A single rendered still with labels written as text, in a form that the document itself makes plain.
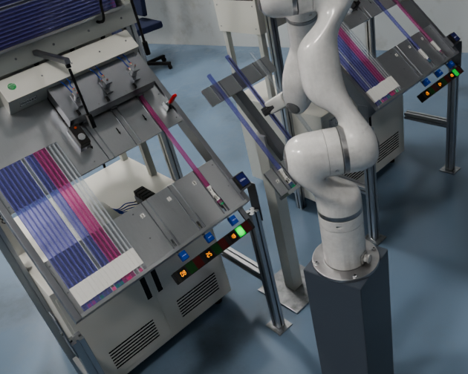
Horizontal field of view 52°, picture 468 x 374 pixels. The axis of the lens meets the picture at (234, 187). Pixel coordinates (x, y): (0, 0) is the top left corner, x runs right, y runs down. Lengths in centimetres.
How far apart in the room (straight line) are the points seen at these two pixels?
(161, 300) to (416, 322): 106
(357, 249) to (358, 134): 34
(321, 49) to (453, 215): 172
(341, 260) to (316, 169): 31
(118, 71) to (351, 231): 97
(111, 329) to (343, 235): 107
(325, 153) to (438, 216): 162
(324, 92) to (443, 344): 128
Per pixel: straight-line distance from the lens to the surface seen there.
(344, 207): 126
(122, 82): 175
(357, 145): 118
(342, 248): 134
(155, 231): 160
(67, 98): 170
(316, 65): 117
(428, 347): 214
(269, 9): 120
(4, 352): 273
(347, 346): 159
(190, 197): 166
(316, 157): 117
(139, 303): 203
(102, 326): 199
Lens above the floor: 169
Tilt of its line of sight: 32 degrees down
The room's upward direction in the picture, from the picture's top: 14 degrees counter-clockwise
